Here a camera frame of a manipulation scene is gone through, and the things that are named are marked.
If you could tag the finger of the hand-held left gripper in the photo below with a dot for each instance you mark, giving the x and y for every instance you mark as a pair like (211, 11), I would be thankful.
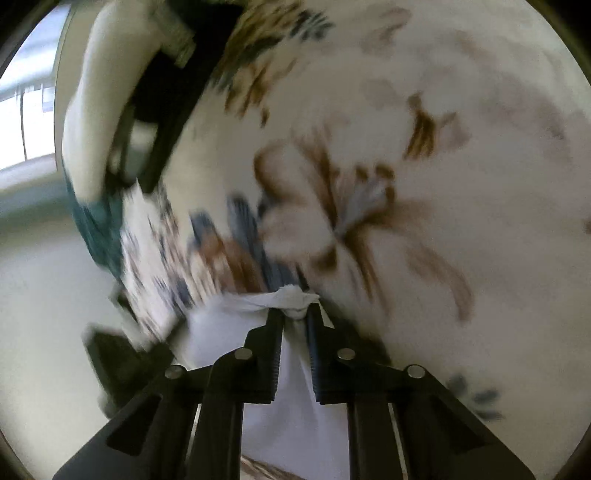
(124, 364)

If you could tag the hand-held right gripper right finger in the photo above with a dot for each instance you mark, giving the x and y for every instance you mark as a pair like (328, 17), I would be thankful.
(316, 346)

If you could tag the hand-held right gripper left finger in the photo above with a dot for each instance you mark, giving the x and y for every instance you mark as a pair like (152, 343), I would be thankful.
(277, 344)

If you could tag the white t-shirt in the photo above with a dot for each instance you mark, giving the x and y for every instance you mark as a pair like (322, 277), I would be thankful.
(295, 392)

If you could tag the folded black clothes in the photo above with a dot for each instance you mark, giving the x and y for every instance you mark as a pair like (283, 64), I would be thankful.
(161, 92)

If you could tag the teal quilt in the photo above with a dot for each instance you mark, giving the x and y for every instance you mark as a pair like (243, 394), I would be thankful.
(99, 230)

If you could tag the floral bedspread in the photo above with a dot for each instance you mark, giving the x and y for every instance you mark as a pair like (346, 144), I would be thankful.
(461, 230)

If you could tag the folded white garment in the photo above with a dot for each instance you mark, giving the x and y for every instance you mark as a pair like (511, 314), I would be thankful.
(92, 92)

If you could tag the barred window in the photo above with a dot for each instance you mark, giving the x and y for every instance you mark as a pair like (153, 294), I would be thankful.
(27, 69)

